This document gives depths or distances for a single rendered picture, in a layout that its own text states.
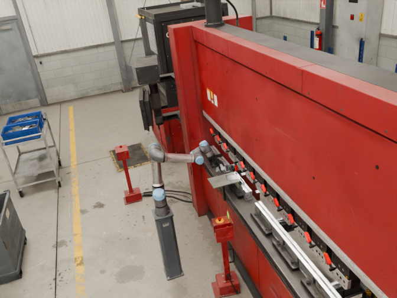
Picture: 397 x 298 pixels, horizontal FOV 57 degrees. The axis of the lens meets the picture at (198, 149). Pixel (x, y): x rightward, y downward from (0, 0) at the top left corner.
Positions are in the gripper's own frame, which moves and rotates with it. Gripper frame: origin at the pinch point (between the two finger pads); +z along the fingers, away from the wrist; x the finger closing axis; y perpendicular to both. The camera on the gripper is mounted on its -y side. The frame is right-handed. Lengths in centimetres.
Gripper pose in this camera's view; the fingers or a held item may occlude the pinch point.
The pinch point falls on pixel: (223, 170)
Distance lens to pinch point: 353.9
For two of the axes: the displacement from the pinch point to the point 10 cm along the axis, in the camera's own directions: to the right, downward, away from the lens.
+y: -5.2, 5.6, -6.5
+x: 6.5, -2.2, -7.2
